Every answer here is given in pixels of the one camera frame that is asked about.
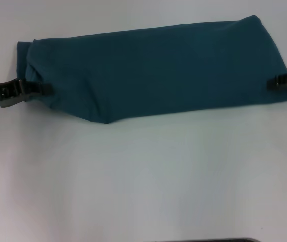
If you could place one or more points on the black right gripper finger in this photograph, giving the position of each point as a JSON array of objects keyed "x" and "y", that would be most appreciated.
[{"x": 285, "y": 82}]

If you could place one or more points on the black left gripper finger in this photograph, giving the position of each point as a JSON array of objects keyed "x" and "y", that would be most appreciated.
[
  {"x": 34, "y": 88},
  {"x": 13, "y": 100}
]

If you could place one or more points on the teal T-shirt with FREE print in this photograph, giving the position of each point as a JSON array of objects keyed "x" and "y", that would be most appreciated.
[{"x": 158, "y": 70}]

